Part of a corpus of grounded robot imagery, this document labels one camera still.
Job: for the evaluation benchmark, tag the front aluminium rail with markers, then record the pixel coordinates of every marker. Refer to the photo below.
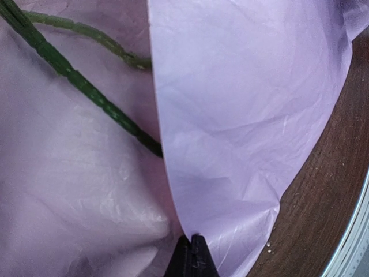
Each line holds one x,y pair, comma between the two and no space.
354,243

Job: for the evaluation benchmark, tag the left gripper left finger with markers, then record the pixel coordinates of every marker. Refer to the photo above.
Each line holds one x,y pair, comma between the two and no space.
180,262

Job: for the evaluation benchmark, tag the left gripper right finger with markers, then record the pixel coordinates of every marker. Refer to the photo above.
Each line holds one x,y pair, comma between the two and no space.
202,264

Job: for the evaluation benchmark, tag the white flower bunch green leaves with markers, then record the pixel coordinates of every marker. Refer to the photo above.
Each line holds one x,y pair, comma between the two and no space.
19,21

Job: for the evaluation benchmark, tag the purple pink wrapping paper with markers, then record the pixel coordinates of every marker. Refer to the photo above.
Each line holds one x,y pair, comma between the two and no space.
239,94

